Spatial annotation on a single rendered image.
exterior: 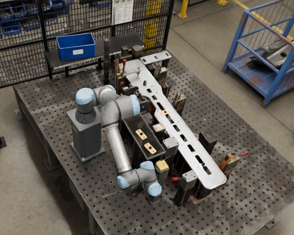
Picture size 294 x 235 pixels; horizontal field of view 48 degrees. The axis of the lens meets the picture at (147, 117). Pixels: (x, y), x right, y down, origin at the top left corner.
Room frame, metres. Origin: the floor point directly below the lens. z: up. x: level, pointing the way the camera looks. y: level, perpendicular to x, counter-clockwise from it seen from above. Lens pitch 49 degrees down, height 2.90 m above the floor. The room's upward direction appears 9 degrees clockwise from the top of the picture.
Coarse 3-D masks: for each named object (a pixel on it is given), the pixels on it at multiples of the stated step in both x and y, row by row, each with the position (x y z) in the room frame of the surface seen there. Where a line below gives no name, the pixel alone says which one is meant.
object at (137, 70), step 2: (136, 68) 2.12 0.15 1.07; (138, 68) 2.11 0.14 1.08; (126, 70) 2.07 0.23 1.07; (128, 70) 2.07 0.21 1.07; (130, 70) 2.08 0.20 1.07; (132, 70) 2.08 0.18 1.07; (134, 70) 2.09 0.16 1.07; (136, 70) 2.09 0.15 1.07; (138, 70) 2.10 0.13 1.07; (140, 70) 2.11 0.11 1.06; (122, 72) 2.04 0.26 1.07; (126, 72) 2.05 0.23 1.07; (128, 72) 2.05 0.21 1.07; (130, 72) 2.06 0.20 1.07; (132, 72) 2.06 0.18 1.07; (134, 72) 2.08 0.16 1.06; (136, 72) 2.09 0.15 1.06; (138, 72) 2.11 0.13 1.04; (122, 74) 2.02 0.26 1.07; (126, 74) 2.03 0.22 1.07; (128, 74) 2.04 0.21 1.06; (130, 74) 2.05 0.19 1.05
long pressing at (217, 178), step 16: (128, 64) 2.24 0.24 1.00; (128, 80) 2.03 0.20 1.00; (144, 96) 1.88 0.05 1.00; (160, 96) 1.91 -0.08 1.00; (176, 112) 1.76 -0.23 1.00; (192, 144) 1.47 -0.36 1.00; (192, 160) 1.33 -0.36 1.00; (208, 160) 1.35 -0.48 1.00; (208, 176) 1.22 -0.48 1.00; (224, 176) 1.24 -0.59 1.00
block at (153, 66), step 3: (147, 66) 2.28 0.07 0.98; (150, 66) 2.28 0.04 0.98; (153, 66) 2.29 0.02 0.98; (156, 66) 2.30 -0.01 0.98; (150, 69) 2.24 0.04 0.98; (153, 69) 2.26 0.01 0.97; (150, 72) 2.24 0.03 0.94; (153, 72) 2.26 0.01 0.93; (153, 75) 2.26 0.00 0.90; (150, 90) 2.26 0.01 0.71
